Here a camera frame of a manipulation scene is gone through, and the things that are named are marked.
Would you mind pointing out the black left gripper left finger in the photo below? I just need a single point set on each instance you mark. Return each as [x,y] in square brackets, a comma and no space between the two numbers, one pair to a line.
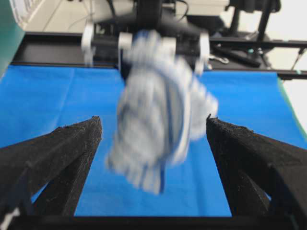
[45,175]

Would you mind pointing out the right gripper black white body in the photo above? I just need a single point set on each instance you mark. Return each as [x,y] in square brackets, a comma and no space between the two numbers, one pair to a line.
[146,44]

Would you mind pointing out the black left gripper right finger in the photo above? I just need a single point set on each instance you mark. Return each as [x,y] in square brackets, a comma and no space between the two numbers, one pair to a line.
[261,176]

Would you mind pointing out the white blue striped towel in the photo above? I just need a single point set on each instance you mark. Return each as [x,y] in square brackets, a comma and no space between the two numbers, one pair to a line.
[162,108]

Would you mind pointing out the blue table cloth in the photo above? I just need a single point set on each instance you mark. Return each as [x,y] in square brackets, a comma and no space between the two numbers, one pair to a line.
[36,100]

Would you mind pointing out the green side panel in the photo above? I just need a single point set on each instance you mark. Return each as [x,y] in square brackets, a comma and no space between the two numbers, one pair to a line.
[11,35]

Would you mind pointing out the black monitor stand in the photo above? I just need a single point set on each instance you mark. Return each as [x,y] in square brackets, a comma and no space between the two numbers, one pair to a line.
[251,16]

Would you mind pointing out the black table frame rail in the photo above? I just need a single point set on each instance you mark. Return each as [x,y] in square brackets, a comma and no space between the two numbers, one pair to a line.
[64,50]

